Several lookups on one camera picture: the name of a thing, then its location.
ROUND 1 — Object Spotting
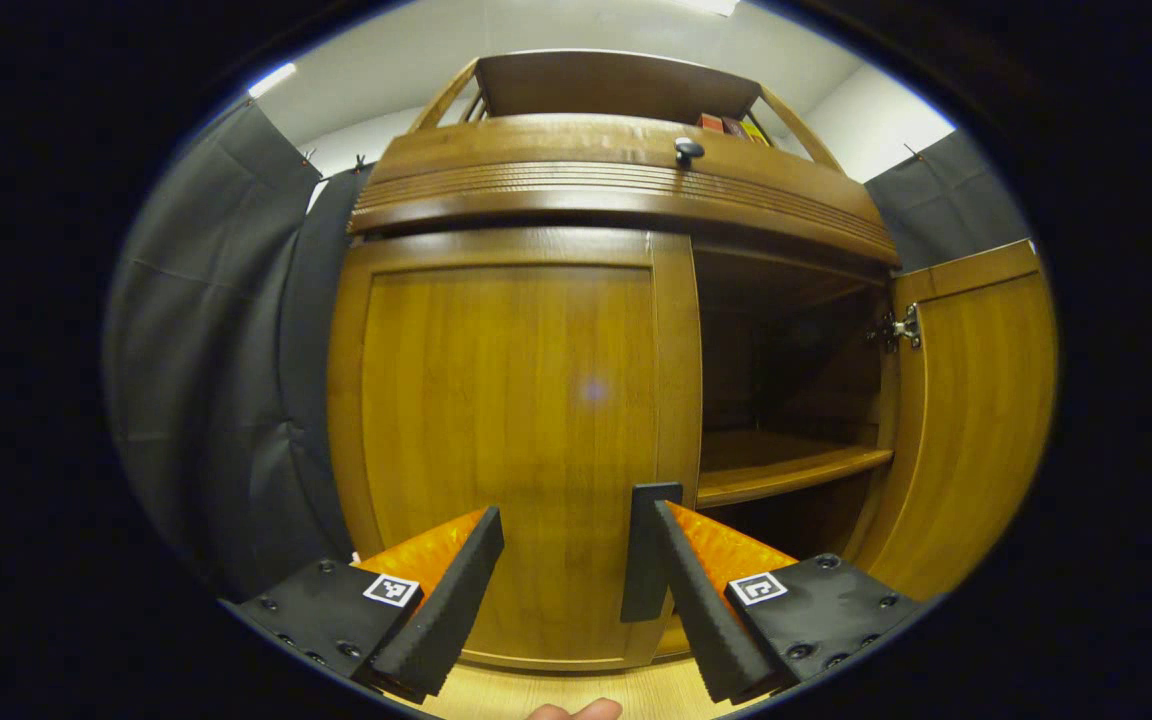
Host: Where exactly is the metal door hinge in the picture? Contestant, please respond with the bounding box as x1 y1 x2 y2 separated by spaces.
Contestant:
871 303 923 353

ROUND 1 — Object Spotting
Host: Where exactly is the small ceiling light panel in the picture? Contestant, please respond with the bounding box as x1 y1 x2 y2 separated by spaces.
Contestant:
248 62 299 99

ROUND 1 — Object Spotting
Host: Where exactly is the wooden shoe cabinet door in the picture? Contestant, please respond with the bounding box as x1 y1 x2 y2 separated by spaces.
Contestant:
326 227 704 669
851 240 1059 601

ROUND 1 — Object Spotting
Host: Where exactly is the black door handle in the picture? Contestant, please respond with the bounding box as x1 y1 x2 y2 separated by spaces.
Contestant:
622 483 684 623

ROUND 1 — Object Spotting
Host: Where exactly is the wooden double-door shoe cabinet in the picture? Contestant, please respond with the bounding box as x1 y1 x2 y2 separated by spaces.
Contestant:
326 50 1059 671

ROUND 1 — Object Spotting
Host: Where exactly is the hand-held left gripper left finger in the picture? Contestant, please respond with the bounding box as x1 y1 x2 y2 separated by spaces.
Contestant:
221 507 505 704

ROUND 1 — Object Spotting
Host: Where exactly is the black backdrop cloth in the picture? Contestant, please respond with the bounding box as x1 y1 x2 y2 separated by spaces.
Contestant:
104 100 1032 601

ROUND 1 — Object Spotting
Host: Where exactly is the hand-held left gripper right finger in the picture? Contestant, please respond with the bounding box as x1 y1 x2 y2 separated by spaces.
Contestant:
652 501 937 705

